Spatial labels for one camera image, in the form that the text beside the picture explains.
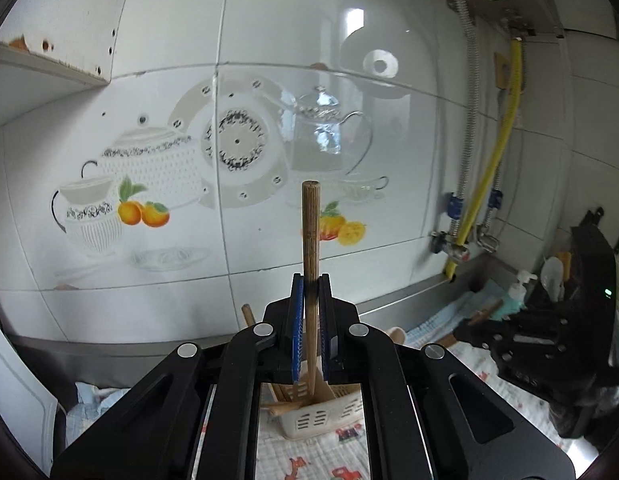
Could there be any printed white muslin cloth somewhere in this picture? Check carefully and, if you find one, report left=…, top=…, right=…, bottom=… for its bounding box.
left=65, top=281, right=597, bottom=474

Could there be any black-handled knife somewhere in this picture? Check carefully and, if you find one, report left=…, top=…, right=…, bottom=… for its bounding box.
left=579, top=207, right=605, bottom=229

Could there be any beige plastic utensil holder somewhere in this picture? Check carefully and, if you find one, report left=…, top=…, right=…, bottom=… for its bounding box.
left=266, top=382, right=364, bottom=440

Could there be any white cutting board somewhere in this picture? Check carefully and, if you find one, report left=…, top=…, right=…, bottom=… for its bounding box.
left=0, top=324, right=65, bottom=479

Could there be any teal soap dispenser bottle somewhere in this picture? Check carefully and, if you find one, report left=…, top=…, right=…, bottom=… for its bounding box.
left=492, top=270, right=537, bottom=321

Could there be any metal gas valve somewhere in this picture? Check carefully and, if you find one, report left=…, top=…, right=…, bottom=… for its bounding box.
left=429, top=221, right=501, bottom=264

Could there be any light wooden chopstick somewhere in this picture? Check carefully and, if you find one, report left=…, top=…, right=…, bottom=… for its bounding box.
left=302, top=181, right=320, bottom=402
left=241, top=304, right=256, bottom=327
left=259, top=399, right=311, bottom=417
left=268, top=384, right=290, bottom=403
left=435, top=299, right=503, bottom=348

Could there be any yellow gas hose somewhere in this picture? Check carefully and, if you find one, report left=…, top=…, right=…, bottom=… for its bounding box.
left=443, top=38, right=524, bottom=281

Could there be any corrugated metal hose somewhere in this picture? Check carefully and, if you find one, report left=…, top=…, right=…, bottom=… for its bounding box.
left=446, top=0, right=482, bottom=241

